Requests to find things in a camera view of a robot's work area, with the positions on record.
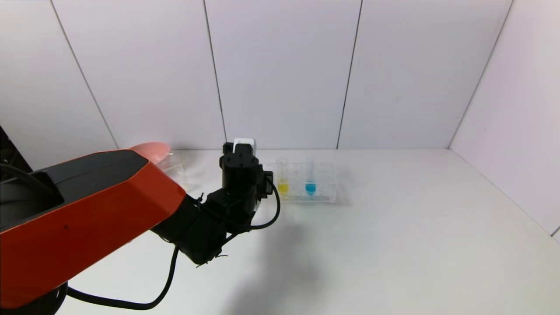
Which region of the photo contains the test tube with blue pigment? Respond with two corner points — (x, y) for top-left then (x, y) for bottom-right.
(305, 158), (318, 197)

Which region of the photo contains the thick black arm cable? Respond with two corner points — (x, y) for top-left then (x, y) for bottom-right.
(66, 245), (181, 312)

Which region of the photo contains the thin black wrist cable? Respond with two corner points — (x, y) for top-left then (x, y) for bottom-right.
(227, 177), (282, 231)

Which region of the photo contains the clear plastic test tube rack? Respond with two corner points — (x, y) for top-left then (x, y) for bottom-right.
(262, 161), (339, 204)

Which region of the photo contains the clear glass beaker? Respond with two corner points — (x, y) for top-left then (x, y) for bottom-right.
(156, 151), (189, 192)

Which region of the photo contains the test tube with yellow pigment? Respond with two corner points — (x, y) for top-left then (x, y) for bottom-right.
(276, 158), (291, 199)

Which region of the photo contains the pink bowl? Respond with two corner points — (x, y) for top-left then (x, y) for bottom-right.
(130, 141), (171, 165)

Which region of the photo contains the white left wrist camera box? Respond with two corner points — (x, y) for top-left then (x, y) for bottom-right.
(234, 138), (257, 154)

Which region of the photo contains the black stand beside table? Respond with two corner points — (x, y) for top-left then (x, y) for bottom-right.
(0, 127), (33, 184)

